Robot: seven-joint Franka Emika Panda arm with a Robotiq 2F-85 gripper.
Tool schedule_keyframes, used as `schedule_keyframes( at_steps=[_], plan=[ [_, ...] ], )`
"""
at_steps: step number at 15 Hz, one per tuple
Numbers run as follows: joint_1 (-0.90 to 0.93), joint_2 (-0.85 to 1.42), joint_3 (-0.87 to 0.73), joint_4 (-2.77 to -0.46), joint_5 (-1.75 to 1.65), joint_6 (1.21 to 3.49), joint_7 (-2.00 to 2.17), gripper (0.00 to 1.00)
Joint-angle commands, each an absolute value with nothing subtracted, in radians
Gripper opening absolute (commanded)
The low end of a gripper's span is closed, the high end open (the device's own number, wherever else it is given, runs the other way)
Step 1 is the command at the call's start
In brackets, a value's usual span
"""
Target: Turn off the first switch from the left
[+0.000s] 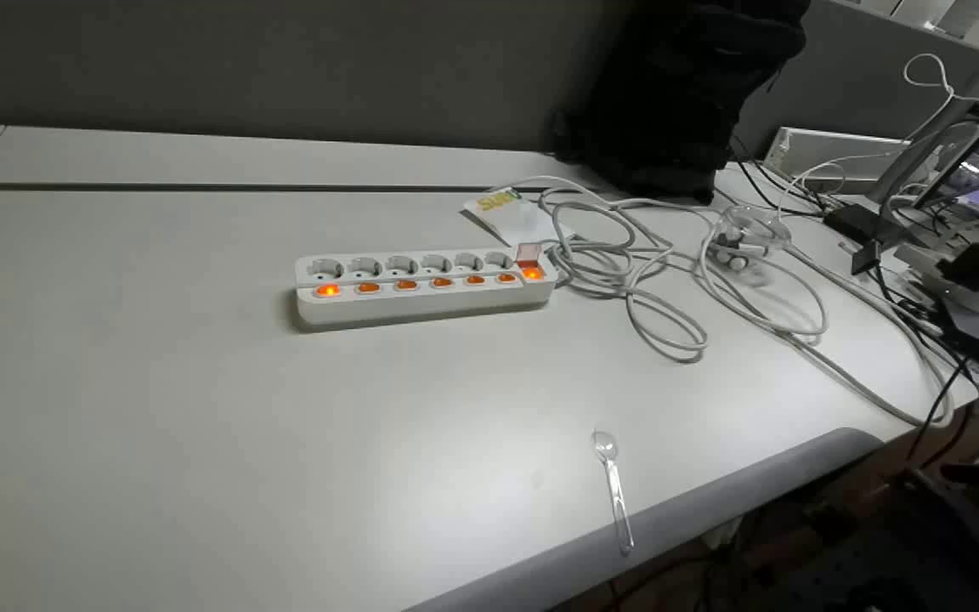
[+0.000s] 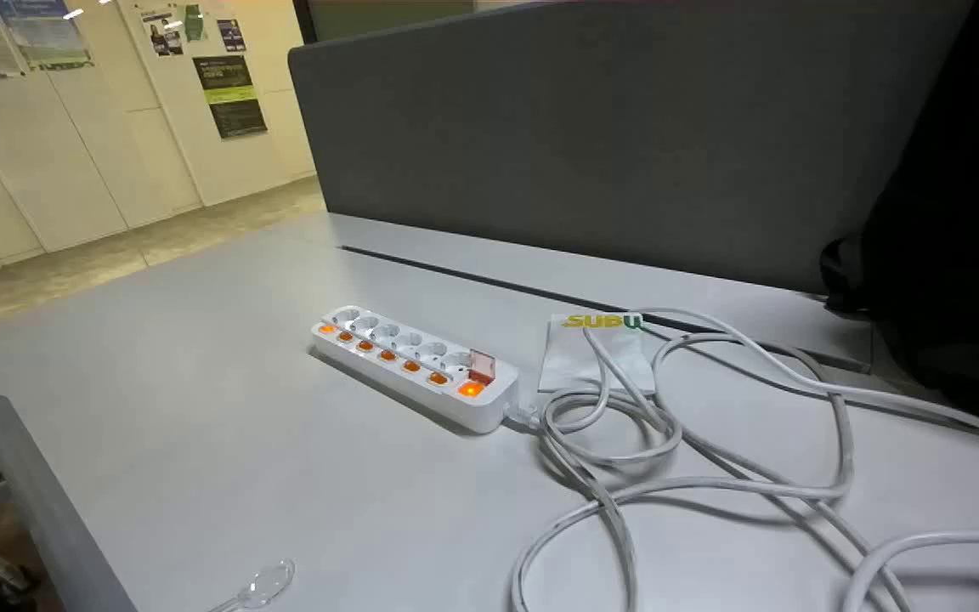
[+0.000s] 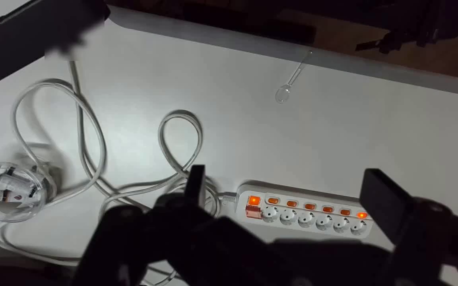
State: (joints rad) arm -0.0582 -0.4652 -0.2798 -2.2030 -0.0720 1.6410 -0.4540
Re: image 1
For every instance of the white flat box device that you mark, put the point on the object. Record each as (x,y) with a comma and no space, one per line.
(832,154)

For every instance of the clear plastic wrapper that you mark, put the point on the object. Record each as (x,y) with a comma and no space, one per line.
(735,253)

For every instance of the white paper tag yellow print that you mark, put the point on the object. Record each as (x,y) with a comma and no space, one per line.
(502,212)

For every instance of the clear plastic spoon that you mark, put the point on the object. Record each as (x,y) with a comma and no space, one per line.
(604,442)

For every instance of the black fabric bag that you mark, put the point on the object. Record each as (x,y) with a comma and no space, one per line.
(680,88)

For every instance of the black chair base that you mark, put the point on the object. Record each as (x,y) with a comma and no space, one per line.
(952,531)

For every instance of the white power strip orange switches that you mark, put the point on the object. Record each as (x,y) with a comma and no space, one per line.
(423,297)

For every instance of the black power adapter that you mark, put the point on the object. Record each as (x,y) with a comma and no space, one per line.
(863,225)

